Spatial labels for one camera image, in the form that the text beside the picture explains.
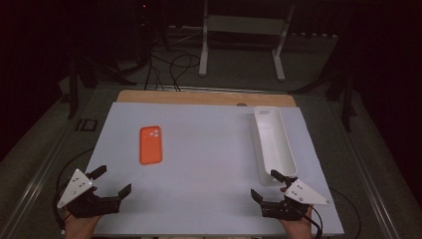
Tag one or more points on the long white plastic tray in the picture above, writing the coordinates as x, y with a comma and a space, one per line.
275, 146

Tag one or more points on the black equipment stand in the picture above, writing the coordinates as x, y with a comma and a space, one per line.
146, 33

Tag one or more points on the orange phone case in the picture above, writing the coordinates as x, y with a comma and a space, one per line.
151, 149

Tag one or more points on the white power strip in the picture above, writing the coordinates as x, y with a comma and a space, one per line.
315, 35

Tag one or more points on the person's right hand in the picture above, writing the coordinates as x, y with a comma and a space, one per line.
300, 229

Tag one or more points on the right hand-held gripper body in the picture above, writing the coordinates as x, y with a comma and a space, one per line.
305, 195

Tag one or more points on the person's left hand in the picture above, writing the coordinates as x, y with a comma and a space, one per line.
79, 227

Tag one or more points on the white work mat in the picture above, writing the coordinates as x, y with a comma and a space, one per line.
205, 166

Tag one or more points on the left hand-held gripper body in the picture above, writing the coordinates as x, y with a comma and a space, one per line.
99, 204

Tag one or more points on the black tripod stand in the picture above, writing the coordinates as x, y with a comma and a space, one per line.
346, 96
81, 71

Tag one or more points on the white metal stand frame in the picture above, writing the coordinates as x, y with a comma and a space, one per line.
245, 25

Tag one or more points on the black square floor frame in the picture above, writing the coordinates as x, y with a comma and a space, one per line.
78, 125

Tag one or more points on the metal floor rail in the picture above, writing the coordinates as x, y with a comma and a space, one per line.
33, 189
371, 189

